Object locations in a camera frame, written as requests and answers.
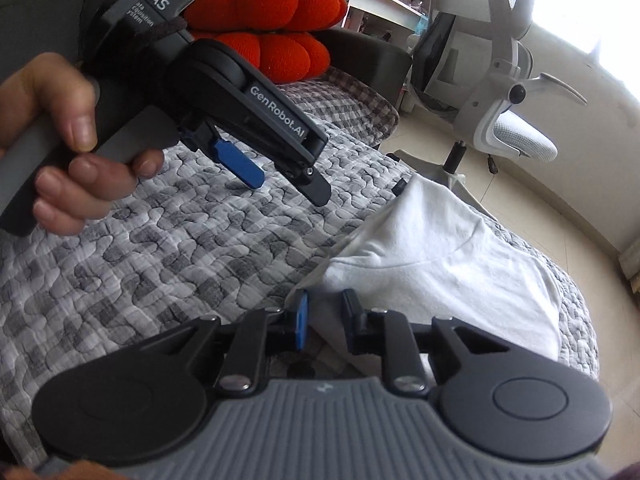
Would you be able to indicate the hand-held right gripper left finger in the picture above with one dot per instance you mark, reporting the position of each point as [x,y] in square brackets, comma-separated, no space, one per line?
[301,322]

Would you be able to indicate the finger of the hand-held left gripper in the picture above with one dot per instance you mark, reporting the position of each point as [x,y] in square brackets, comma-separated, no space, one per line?
[312,187]
[240,165]

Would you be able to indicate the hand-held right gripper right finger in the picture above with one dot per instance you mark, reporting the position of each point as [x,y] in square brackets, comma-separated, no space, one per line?
[348,322]

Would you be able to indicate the white t-shirt with orange print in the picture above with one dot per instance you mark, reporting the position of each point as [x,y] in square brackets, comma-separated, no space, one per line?
[440,270]

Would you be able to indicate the person's left hand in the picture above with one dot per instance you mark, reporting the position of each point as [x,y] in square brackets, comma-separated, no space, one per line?
[75,195]

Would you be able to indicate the orange lobed cushion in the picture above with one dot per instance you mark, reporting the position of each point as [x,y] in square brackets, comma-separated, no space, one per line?
[270,5]
[280,55]

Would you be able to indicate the grey checked blanket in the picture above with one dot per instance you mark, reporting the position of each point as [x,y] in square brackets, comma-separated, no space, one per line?
[350,105]

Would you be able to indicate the grey quilted blanket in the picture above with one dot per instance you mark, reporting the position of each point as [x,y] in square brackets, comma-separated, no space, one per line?
[150,260]

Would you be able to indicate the dark grey sofa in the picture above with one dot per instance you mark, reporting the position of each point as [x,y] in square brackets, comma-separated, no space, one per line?
[370,55]

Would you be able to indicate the light blue patterned bag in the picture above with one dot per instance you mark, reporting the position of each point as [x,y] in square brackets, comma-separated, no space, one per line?
[422,24]

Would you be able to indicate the white office chair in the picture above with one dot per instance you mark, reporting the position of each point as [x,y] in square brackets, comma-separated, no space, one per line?
[500,110]

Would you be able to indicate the grey curtain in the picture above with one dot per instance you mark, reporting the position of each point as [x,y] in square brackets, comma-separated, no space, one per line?
[631,257]

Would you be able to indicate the window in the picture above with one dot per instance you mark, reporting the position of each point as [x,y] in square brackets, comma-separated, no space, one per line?
[590,0]

